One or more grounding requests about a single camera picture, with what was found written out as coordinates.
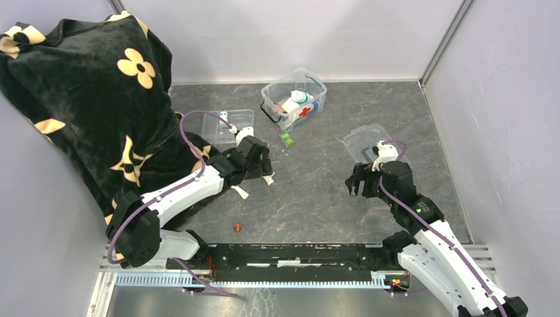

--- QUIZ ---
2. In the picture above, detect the blue white bandage roll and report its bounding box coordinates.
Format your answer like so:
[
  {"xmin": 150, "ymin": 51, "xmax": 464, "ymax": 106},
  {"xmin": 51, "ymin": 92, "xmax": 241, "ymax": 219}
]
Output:
[{"xmin": 300, "ymin": 103, "xmax": 318, "ymax": 117}]

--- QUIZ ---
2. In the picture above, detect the black blanket with cream flowers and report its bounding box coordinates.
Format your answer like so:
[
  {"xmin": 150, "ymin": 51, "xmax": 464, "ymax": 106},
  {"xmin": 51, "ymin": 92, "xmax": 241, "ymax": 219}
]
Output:
[{"xmin": 1, "ymin": 11, "xmax": 219, "ymax": 221}]

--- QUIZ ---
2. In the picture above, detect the clear box lid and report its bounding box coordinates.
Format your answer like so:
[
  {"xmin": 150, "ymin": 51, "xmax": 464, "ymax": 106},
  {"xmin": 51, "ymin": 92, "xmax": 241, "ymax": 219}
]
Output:
[{"xmin": 343, "ymin": 124, "xmax": 408, "ymax": 164}]

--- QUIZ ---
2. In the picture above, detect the brown bottle orange cap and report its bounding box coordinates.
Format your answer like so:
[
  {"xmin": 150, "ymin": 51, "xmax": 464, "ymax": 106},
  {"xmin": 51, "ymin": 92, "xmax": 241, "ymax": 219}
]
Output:
[{"xmin": 275, "ymin": 104, "xmax": 287, "ymax": 114}]

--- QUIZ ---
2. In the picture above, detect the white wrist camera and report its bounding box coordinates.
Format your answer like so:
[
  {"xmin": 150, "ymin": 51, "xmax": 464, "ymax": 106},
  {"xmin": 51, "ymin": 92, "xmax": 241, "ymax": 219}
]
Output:
[
  {"xmin": 372, "ymin": 140, "xmax": 399, "ymax": 171},
  {"xmin": 229, "ymin": 125, "xmax": 254, "ymax": 146}
]

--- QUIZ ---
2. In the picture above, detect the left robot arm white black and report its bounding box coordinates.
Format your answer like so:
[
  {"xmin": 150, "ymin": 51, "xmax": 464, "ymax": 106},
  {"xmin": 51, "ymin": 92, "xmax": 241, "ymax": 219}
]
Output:
[{"xmin": 106, "ymin": 135, "xmax": 274, "ymax": 269}]

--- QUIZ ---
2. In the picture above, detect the clear first aid box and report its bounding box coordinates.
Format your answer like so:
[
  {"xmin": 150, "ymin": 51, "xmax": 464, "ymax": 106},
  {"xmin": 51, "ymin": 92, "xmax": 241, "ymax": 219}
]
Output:
[{"xmin": 260, "ymin": 67, "xmax": 328, "ymax": 132}]

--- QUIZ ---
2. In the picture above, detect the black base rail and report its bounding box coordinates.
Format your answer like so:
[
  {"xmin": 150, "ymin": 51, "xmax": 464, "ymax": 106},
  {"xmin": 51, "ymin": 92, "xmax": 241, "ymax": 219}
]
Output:
[{"xmin": 184, "ymin": 243, "xmax": 402, "ymax": 282}]

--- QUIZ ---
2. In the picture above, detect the white gauze pad packet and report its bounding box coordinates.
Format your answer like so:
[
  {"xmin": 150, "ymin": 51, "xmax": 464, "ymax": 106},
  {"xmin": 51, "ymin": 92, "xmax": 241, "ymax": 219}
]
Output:
[{"xmin": 279, "ymin": 98, "xmax": 299, "ymax": 114}]

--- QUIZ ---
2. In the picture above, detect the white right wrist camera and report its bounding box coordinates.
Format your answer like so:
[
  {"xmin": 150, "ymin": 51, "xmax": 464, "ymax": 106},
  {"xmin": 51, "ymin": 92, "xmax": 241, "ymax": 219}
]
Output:
[{"xmin": 372, "ymin": 140, "xmax": 399, "ymax": 171}]

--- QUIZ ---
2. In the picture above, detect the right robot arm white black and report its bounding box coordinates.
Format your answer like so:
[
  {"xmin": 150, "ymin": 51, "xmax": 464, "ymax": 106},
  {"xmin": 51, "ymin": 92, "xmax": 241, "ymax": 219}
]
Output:
[{"xmin": 345, "ymin": 160, "xmax": 528, "ymax": 316}]

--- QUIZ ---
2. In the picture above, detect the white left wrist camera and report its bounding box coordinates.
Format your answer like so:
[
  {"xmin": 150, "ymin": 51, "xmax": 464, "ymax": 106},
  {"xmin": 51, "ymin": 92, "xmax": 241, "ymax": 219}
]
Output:
[{"xmin": 229, "ymin": 125, "xmax": 254, "ymax": 146}]

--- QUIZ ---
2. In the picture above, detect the clear compartment tray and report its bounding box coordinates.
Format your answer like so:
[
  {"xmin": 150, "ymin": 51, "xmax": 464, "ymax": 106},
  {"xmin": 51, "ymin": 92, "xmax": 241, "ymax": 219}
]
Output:
[{"xmin": 201, "ymin": 109, "xmax": 254, "ymax": 146}]

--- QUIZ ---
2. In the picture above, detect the green small medicine box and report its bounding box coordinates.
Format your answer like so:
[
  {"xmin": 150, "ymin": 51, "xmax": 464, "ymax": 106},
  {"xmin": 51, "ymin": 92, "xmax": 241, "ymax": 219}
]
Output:
[{"xmin": 279, "ymin": 132, "xmax": 295, "ymax": 149}]

